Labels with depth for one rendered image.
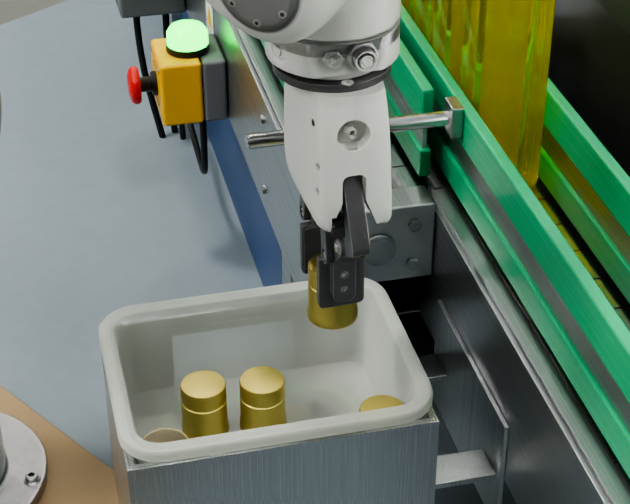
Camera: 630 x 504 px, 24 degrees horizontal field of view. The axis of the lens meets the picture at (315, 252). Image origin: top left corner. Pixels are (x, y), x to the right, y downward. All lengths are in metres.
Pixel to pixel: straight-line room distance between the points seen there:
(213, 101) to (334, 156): 0.64
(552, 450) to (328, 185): 0.24
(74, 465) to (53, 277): 0.34
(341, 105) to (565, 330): 0.23
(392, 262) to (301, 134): 0.28
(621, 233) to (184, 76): 0.60
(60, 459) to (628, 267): 0.56
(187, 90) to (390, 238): 0.43
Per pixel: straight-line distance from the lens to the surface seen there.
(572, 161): 1.13
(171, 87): 1.51
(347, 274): 0.97
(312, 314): 1.01
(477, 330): 1.10
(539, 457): 1.01
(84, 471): 1.34
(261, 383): 1.08
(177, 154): 1.83
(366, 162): 0.90
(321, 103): 0.89
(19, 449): 1.35
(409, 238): 1.17
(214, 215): 1.71
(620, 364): 0.90
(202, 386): 1.08
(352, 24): 0.87
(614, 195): 1.06
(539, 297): 1.02
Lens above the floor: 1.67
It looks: 34 degrees down
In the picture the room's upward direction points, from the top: straight up
